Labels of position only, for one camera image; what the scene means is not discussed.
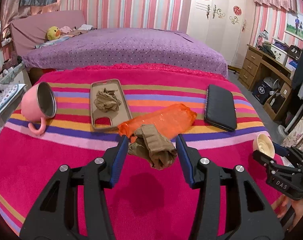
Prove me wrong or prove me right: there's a brown paper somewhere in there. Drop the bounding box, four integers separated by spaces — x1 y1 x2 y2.
128 124 177 170

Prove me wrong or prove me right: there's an orange plastic bag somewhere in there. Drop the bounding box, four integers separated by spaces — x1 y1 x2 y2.
117 103 197 139

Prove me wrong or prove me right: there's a brown paper ball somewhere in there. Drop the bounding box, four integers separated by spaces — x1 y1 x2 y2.
94 88 122 113

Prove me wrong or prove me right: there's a person right hand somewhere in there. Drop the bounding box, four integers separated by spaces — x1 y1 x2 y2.
271 195 303 231

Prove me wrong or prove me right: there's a floral curtain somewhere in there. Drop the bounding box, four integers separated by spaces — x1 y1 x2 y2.
282 116 303 150

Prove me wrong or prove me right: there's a black box under desk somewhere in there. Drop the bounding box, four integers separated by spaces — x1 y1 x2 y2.
252 78 273 105

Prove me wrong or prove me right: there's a black phone wallet case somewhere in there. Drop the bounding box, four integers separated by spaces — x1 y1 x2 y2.
204 85 237 132

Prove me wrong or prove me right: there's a striped pink blanket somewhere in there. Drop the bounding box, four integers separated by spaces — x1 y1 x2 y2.
0 63 292 240

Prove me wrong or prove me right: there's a pink metal mug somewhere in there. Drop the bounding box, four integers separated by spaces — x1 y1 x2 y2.
21 82 57 136

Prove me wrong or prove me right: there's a wooden desk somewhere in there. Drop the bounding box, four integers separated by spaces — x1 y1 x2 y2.
238 45 292 122

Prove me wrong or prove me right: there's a tan phone case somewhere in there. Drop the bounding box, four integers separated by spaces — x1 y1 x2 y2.
90 79 133 132

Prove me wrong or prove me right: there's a white storage box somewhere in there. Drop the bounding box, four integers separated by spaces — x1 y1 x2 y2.
271 44 288 65

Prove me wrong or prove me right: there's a desk lamp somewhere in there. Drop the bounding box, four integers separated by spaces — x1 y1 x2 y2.
256 30 269 48

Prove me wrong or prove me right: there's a purple dotted bedspread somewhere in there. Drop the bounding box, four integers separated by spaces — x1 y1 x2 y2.
22 28 228 77

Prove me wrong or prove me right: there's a yellow duck plush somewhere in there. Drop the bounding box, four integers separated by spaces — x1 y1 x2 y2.
46 26 61 41

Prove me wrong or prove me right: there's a white wardrobe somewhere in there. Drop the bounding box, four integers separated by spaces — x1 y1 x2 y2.
187 0 256 69

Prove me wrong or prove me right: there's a pink headboard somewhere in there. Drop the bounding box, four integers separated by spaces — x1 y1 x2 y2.
9 10 85 56

